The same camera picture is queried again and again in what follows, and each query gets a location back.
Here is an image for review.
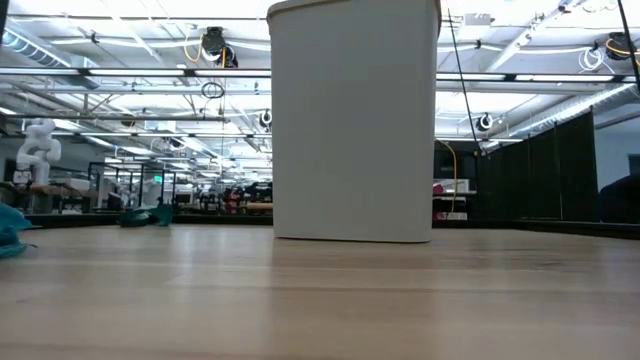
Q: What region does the white red storage shelf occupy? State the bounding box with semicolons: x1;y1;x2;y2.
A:
432;178;472;222

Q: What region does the yellow cable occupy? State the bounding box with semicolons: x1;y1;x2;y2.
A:
438;139;459;216

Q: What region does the folded teal bag stack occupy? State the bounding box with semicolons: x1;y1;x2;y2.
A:
0;202;37;261

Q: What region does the white plastic trash bin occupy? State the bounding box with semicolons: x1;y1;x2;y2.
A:
266;0;443;245

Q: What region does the black background frame station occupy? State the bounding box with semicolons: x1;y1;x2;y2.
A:
87;160;179;211

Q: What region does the crumpled teal bag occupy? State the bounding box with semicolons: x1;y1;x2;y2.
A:
118;202;175;229

